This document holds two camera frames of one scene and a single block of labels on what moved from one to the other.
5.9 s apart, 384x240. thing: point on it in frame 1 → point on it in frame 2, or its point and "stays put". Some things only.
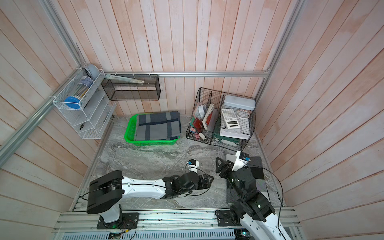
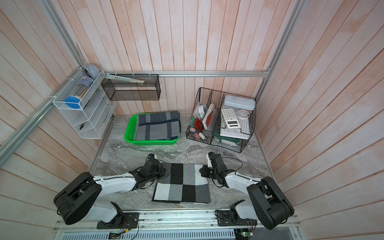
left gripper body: x=196 y=186 → x=159 y=173
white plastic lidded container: x=241 y=102 stays put
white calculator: x=232 y=122 stays put
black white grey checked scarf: x=255 y=166 → x=183 y=183
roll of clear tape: x=243 y=114 stays put
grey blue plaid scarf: x=159 y=126 stays put
